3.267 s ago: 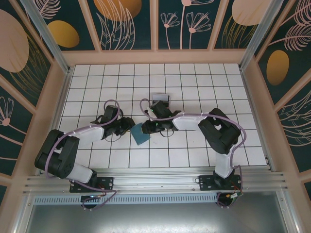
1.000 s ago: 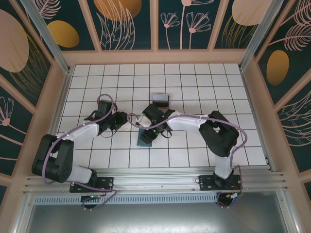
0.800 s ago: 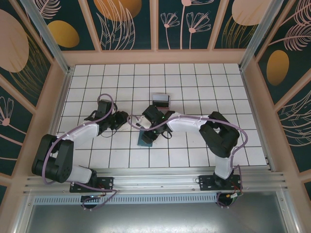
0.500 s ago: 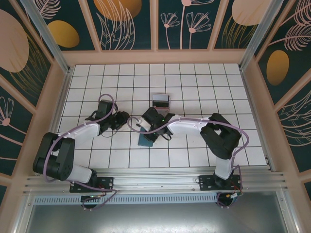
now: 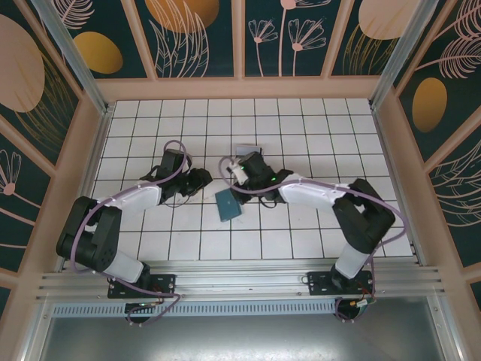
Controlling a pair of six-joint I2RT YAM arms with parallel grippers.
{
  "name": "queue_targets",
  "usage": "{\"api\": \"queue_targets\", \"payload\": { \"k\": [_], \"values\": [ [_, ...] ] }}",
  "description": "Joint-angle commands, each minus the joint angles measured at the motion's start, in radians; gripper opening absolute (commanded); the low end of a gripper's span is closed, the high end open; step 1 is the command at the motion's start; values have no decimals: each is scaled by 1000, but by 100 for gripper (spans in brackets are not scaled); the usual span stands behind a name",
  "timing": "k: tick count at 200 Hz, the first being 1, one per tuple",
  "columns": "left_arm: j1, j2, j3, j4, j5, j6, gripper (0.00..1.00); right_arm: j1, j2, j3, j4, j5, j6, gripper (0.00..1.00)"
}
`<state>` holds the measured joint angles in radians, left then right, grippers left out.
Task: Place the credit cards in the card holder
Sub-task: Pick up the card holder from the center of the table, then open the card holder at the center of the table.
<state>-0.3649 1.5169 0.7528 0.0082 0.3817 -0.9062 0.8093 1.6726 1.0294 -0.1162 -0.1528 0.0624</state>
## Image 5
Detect teal credit card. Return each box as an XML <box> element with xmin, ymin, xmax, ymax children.
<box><xmin>215</xmin><ymin>188</ymin><xmax>244</xmax><ymax>223</ymax></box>

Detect grey metal sheet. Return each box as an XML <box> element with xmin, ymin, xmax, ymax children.
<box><xmin>37</xmin><ymin>296</ymin><xmax>452</xmax><ymax>361</ymax></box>

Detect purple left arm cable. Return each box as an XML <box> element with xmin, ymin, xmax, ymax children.
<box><xmin>70</xmin><ymin>139</ymin><xmax>192</xmax><ymax>327</ymax></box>

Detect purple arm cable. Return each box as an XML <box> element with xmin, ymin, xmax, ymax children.
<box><xmin>70</xmin><ymin>139</ymin><xmax>192</xmax><ymax>327</ymax></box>
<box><xmin>219</xmin><ymin>156</ymin><xmax>410</xmax><ymax>324</ymax></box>

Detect aluminium mounting rail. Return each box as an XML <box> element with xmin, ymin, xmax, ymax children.
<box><xmin>35</xmin><ymin>259</ymin><xmax>446</xmax><ymax>302</ymax></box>

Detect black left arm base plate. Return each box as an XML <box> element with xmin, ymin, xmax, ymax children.
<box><xmin>107</xmin><ymin>274</ymin><xmax>177</xmax><ymax>300</ymax></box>

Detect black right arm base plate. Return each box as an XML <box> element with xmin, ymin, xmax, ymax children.
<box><xmin>307</xmin><ymin>270</ymin><xmax>374</xmax><ymax>298</ymax></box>

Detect slotted grey cable duct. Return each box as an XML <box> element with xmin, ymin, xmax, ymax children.
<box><xmin>52</xmin><ymin>302</ymin><xmax>339</xmax><ymax>317</ymax></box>

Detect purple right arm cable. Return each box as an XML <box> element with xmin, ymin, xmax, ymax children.
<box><xmin>219</xmin><ymin>156</ymin><xmax>410</xmax><ymax>324</ymax></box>

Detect green yellow wire connector bundle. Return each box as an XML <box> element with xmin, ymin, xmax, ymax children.
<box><xmin>336</xmin><ymin>295</ymin><xmax>377</xmax><ymax>324</ymax></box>

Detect aluminium frame post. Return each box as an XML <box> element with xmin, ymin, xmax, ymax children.
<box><xmin>32</xmin><ymin>0</ymin><xmax>114</xmax><ymax>116</ymax></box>
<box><xmin>369</xmin><ymin>0</ymin><xmax>428</xmax><ymax>111</ymax></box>

